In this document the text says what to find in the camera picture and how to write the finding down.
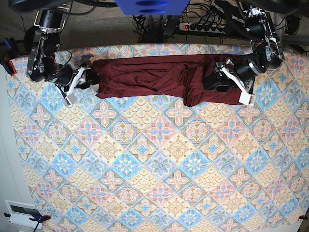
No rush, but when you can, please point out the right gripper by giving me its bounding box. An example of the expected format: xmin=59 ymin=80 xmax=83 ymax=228
xmin=52 ymin=65 xmax=100 ymax=88

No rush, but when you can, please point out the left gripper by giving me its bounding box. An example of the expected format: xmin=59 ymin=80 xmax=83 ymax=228
xmin=204 ymin=55 xmax=262 ymax=92

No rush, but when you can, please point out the maroon t-shirt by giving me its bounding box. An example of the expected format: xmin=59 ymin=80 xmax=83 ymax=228
xmin=92 ymin=54 xmax=241 ymax=107

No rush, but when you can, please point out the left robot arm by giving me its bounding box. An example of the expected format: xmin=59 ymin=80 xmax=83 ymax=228
xmin=202 ymin=0 xmax=305 ymax=94

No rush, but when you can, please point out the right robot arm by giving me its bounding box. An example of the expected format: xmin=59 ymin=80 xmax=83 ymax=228
xmin=8 ymin=0 xmax=100 ymax=92

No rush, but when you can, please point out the white power strip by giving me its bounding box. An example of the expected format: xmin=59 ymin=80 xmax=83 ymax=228
xmin=179 ymin=23 xmax=225 ymax=34

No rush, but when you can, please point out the black round stool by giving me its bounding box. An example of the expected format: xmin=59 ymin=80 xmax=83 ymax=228
xmin=24 ymin=26 xmax=39 ymax=54

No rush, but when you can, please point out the left table clamp upper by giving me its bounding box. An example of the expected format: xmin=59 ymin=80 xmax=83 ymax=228
xmin=0 ymin=37 xmax=17 ymax=76

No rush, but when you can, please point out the table clamp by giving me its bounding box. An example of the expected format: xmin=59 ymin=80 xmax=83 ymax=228
xmin=0 ymin=37 xmax=17 ymax=76
xmin=298 ymin=215 xmax=308 ymax=220
xmin=3 ymin=213 xmax=51 ymax=232

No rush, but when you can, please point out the patterned tablecloth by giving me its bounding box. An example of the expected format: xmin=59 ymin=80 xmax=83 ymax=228
xmin=6 ymin=53 xmax=309 ymax=232

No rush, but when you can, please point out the left table clamp lower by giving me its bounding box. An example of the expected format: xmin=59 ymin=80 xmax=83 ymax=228
xmin=3 ymin=213 xmax=51 ymax=232

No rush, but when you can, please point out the right table clamp lower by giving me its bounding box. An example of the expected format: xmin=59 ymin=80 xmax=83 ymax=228
xmin=298 ymin=215 xmax=308 ymax=220

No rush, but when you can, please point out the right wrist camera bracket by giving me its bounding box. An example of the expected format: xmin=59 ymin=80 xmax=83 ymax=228
xmin=55 ymin=63 xmax=92 ymax=107

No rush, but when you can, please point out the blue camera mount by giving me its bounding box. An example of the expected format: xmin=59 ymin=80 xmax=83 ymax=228
xmin=114 ymin=0 xmax=189 ymax=16

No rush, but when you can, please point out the white wall vent panel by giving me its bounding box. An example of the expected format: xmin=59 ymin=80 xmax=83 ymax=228
xmin=5 ymin=200 xmax=40 ymax=228

